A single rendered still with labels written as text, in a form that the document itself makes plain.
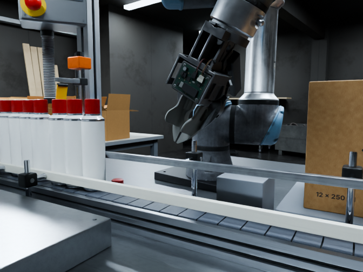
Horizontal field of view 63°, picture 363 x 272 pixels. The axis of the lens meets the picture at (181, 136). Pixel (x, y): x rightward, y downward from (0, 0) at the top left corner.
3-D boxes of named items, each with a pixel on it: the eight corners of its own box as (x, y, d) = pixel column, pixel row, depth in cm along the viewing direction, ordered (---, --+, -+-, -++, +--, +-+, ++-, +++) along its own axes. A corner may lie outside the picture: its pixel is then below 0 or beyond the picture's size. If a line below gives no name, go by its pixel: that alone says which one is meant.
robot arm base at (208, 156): (176, 174, 95) (176, 143, 93) (207, 166, 105) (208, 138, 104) (213, 184, 84) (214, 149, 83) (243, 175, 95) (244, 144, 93)
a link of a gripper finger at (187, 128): (162, 144, 51) (185, 97, 48) (180, 141, 56) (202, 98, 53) (175, 155, 50) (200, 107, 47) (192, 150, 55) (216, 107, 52)
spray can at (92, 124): (78, 189, 68) (74, 99, 66) (95, 184, 73) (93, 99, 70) (93, 192, 65) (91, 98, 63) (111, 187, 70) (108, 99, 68)
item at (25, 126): (18, 177, 79) (13, 99, 77) (36, 173, 84) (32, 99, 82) (29, 179, 77) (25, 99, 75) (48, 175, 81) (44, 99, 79)
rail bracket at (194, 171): (174, 221, 62) (174, 142, 61) (191, 210, 69) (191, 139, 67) (188, 224, 61) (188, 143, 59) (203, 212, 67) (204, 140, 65)
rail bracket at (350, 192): (335, 258, 47) (341, 156, 46) (338, 240, 54) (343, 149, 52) (359, 264, 46) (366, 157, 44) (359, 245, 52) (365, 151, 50)
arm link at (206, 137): (195, 140, 101) (196, 99, 99) (236, 142, 97) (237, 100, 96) (187, 145, 89) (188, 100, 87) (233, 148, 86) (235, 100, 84)
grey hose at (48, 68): (41, 103, 89) (37, 30, 86) (52, 103, 92) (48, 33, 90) (48, 103, 87) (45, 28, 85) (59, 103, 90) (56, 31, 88)
